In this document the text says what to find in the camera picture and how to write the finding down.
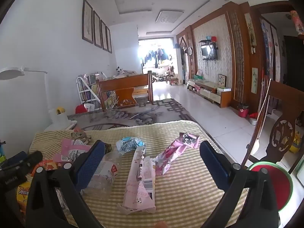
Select pink flat packet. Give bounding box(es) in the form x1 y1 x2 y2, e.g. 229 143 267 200
53 138 92 165

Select carved dark wooden chair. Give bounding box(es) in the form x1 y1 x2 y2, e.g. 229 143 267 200
242 77 304 175

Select wall television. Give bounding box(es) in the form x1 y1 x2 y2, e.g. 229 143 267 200
201 44 218 61

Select white beaded cord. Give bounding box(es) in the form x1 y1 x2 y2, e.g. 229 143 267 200
251 78 272 146

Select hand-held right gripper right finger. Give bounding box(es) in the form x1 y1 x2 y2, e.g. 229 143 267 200
199 140 281 228

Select dark framed wall picture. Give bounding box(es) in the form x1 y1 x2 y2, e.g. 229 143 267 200
82 0 94 44
106 26 112 54
93 10 102 48
100 19 109 51

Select colourful wall posters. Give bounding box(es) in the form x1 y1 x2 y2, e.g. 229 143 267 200
260 18 281 82

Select low television cabinet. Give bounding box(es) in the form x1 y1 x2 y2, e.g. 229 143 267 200
186 78 232 109

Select square ceiling lamp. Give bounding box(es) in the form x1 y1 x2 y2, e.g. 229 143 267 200
155 9 184 25

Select white metal rack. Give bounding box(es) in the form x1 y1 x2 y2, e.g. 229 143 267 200
76 74 101 105

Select orange snack bag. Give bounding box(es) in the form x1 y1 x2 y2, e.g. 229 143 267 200
30 159 63 172

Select long pale pink wrapper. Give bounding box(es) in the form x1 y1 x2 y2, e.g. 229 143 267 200
117 146 157 215

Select brown wooden dining chair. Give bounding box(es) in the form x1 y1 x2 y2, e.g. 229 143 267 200
96 71 154 111

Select red bucket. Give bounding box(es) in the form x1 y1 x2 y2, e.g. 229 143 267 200
238 103 250 118

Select yellow snack bag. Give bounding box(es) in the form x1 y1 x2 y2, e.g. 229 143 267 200
16 182 32 219

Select red basin with green rim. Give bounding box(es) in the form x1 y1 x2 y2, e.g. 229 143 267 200
246 161 294 220

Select white desk lamp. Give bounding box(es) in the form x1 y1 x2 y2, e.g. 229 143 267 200
0 66 78 132

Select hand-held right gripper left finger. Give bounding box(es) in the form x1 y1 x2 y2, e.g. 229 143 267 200
25 140 106 228

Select blue white wrapper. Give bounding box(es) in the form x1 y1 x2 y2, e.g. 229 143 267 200
116 136 146 156

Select yellow plastic toy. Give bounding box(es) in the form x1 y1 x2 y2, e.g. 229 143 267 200
289 132 300 153

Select small green wall scroll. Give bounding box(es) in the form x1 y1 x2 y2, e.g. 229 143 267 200
252 68 259 94

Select shiny pink wrapper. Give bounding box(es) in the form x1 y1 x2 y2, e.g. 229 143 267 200
155 133 200 176

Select brown crumpled wrapper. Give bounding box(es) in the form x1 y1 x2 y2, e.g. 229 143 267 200
71 128 92 145

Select long wall scroll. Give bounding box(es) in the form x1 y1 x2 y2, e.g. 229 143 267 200
245 13 257 54

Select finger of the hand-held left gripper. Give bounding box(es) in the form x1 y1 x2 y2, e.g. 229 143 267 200
4 151 27 166
23 150 44 171

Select clear plastic bottle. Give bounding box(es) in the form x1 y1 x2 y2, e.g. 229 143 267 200
83 150 122 196

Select hanging laundry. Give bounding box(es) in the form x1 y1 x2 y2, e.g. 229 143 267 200
142 47 173 68

